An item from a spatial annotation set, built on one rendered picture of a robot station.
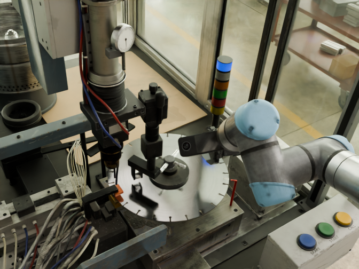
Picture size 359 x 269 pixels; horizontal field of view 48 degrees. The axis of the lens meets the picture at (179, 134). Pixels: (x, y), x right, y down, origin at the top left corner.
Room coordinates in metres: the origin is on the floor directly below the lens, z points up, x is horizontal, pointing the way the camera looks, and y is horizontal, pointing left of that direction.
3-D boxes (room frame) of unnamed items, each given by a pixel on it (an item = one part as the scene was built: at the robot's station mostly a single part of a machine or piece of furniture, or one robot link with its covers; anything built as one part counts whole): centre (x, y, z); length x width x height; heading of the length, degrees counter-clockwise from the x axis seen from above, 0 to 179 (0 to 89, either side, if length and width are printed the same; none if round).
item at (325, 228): (0.67, -0.40, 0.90); 0.04 x 0.04 x 0.02
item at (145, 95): (0.72, 0.06, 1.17); 0.06 x 0.05 x 0.20; 117
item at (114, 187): (0.67, 0.18, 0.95); 0.10 x 0.03 x 0.07; 126
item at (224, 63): (1.05, -0.11, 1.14); 0.05 x 0.04 x 0.03; 36
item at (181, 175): (0.78, 0.02, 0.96); 0.11 x 0.11 x 0.03
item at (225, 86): (1.05, -0.11, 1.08); 0.05 x 0.04 x 0.03; 36
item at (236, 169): (0.93, -0.28, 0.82); 0.18 x 0.18 x 0.15; 36
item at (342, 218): (0.71, -0.46, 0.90); 0.04 x 0.04 x 0.02
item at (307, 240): (0.63, -0.34, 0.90); 0.04 x 0.04 x 0.02
